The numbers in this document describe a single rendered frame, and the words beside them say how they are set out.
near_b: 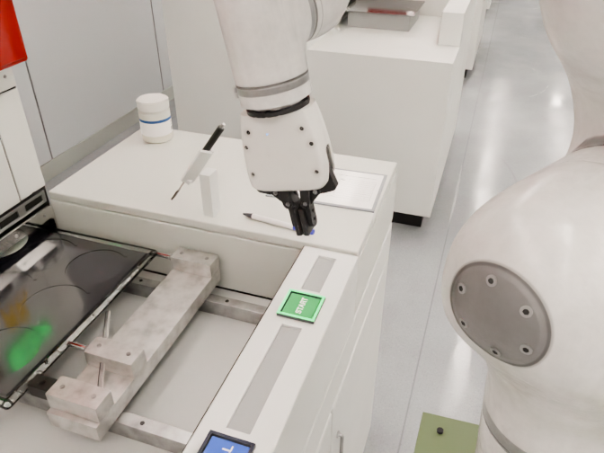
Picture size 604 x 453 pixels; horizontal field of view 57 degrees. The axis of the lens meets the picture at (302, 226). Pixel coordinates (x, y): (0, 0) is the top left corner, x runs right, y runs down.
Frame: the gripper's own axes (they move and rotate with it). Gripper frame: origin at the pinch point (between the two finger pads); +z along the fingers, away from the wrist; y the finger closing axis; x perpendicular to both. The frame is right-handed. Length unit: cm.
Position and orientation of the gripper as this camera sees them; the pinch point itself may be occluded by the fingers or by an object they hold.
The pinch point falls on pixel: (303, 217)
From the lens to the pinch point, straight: 71.3
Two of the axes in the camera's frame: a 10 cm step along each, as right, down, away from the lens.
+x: 3.2, -5.2, 7.9
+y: 9.3, 0.0, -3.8
